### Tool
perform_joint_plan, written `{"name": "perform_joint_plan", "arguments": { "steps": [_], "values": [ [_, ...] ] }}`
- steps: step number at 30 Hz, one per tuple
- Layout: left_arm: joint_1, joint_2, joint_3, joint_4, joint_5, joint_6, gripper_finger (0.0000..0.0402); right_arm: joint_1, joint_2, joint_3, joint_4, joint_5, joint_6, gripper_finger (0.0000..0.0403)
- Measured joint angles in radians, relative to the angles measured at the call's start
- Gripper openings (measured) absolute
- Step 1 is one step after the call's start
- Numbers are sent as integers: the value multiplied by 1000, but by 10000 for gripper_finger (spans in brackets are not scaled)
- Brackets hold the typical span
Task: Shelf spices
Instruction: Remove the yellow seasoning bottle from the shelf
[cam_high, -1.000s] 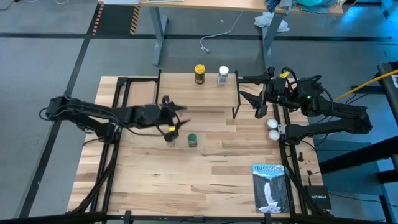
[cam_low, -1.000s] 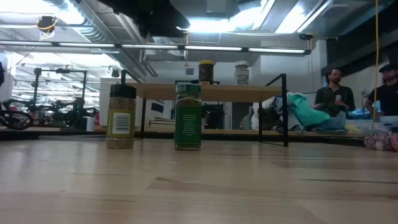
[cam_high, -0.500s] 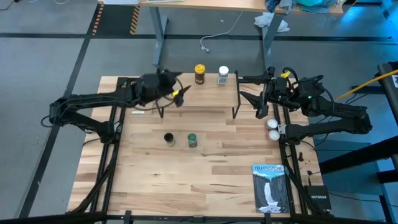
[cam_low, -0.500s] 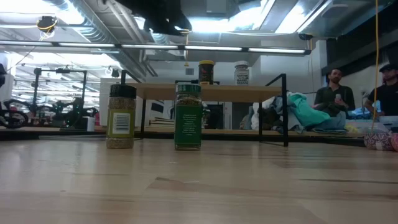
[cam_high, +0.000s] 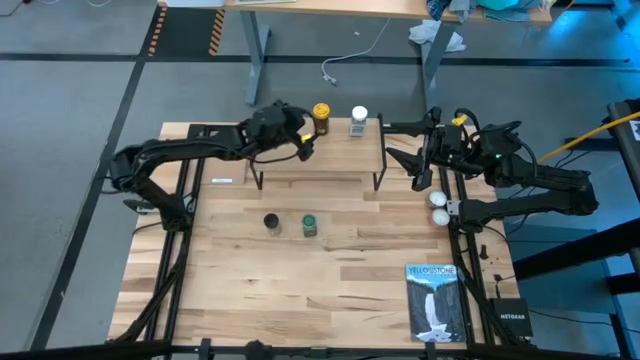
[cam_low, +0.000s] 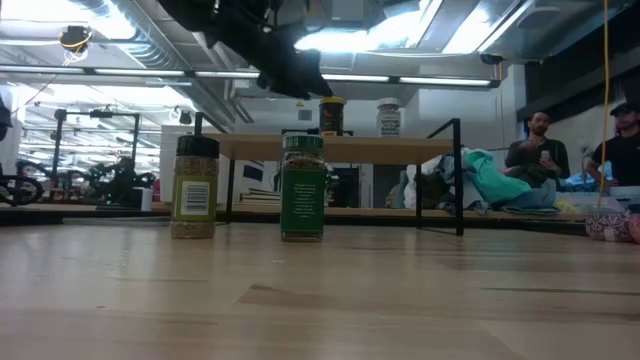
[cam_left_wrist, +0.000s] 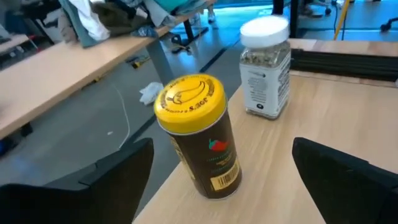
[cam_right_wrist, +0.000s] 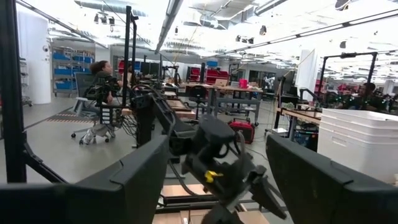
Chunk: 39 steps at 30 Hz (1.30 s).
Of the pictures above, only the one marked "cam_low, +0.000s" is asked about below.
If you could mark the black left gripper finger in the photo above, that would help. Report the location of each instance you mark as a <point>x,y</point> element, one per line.
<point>287,85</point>
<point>312,70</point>

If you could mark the yellow-lid dark spice jar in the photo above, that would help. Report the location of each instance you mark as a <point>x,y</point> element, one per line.
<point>332,117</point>

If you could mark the white-lid bagel seasoning jar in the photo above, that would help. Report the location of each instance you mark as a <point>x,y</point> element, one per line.
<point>388,120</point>

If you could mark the green-lid green-label spice jar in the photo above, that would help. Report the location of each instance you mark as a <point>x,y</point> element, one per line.
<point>302,200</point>

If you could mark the black-lid spice jar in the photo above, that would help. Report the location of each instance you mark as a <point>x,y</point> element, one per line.
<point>195,186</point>

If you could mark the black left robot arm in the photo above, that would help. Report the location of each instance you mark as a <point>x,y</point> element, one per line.
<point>190,12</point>

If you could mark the black background robot arm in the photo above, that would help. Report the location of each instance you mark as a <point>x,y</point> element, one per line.
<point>22,190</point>
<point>115,185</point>

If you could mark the wooden shelf black metal legs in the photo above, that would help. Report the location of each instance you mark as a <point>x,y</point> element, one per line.
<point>375,149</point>

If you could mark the stack of books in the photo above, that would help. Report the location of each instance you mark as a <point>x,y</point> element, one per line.
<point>260,196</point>

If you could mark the black square box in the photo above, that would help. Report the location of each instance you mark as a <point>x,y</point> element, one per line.
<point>345,185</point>

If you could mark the black overhead bar with lights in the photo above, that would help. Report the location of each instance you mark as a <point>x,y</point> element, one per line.
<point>440,81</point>

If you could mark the white cloth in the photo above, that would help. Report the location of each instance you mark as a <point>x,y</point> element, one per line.
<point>411,185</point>

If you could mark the wooden desk grey legs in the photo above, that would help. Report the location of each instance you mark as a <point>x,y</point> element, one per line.
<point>375,212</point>

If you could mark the teal cloth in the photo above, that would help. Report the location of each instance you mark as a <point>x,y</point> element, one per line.
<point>490,180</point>

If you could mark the person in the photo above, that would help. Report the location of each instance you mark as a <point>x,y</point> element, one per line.
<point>525,155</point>
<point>622,155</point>

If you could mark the white phone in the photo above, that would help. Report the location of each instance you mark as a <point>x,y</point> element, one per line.
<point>545,155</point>

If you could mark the grey blue cloth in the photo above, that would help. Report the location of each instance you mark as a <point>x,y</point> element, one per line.
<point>535,200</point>

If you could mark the blue bags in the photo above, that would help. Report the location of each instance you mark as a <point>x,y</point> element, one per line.
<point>580,181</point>

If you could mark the pink patterned fabric item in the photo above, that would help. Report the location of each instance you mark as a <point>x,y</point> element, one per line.
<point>607,227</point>

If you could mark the black background rig frame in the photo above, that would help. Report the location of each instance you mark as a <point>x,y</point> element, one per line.
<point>58,150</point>

